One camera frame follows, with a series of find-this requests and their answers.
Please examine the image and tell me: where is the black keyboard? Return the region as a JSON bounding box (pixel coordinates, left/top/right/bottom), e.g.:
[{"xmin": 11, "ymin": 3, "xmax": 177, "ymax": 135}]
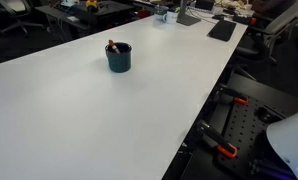
[{"xmin": 208, "ymin": 20, "xmax": 236, "ymax": 42}]

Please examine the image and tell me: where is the grey office chair right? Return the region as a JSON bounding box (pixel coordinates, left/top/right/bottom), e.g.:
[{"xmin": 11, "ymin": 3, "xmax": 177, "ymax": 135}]
[{"xmin": 235, "ymin": 0, "xmax": 298, "ymax": 63}]

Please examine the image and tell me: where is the yellow red object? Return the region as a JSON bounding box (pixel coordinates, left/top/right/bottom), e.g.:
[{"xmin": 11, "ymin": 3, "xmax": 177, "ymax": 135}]
[{"xmin": 86, "ymin": 0, "xmax": 98, "ymax": 8}]

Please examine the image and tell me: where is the upper orange black clamp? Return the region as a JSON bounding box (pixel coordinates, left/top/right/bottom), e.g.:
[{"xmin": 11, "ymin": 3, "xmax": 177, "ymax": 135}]
[{"xmin": 218, "ymin": 85, "xmax": 249, "ymax": 105}]

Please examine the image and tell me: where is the white mug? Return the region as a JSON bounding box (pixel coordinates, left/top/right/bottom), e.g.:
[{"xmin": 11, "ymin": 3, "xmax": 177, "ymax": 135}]
[{"xmin": 163, "ymin": 11, "xmax": 178, "ymax": 24}]

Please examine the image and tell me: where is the orange black clamp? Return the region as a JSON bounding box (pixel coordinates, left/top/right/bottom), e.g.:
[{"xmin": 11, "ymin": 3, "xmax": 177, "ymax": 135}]
[
  {"xmin": 197, "ymin": 120, "xmax": 238, "ymax": 159},
  {"xmin": 218, "ymin": 85, "xmax": 249, "ymax": 105}
]

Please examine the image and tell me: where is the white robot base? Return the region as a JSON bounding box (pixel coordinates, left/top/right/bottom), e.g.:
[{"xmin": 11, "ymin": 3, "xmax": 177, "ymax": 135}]
[{"xmin": 266, "ymin": 112, "xmax": 298, "ymax": 179}]

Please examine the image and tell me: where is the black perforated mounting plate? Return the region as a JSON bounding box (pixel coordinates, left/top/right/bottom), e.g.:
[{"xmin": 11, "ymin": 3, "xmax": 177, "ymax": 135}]
[{"xmin": 215, "ymin": 97, "xmax": 292, "ymax": 180}]

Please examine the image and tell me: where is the office chair top left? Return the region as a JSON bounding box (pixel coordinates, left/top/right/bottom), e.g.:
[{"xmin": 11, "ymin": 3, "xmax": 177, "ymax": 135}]
[{"xmin": 0, "ymin": 0, "xmax": 43, "ymax": 36}]

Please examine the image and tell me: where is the red marker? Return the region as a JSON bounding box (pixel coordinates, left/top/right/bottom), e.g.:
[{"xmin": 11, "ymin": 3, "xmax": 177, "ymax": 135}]
[{"xmin": 108, "ymin": 40, "xmax": 120, "ymax": 54}]

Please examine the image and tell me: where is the dark green mug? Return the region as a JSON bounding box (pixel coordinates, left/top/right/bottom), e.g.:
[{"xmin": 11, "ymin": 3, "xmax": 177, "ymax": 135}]
[{"xmin": 105, "ymin": 42, "xmax": 132, "ymax": 73}]

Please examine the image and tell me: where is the lower orange black clamp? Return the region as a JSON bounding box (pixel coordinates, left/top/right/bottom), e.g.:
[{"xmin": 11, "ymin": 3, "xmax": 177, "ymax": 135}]
[{"xmin": 197, "ymin": 120, "xmax": 238, "ymax": 159}]

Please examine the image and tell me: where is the dark background desk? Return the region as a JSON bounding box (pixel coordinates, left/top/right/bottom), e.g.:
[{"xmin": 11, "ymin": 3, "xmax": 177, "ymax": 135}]
[{"xmin": 36, "ymin": 0, "xmax": 133, "ymax": 37}]

